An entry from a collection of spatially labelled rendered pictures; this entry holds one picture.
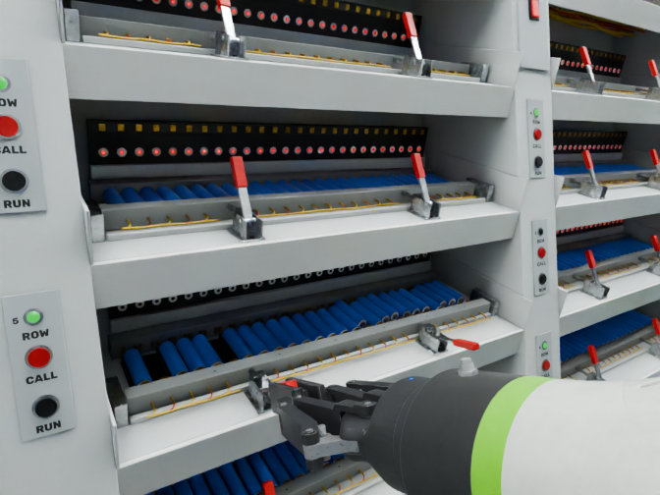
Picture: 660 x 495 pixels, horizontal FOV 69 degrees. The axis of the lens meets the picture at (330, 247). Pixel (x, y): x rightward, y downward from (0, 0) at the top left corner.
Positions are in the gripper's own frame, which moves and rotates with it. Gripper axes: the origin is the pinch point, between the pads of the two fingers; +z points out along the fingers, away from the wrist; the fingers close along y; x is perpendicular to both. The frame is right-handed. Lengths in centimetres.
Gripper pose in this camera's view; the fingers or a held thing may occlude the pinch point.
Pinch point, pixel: (298, 399)
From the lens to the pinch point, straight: 49.2
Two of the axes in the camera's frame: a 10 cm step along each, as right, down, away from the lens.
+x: -1.7, -9.8, 0.5
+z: -5.2, 1.3, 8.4
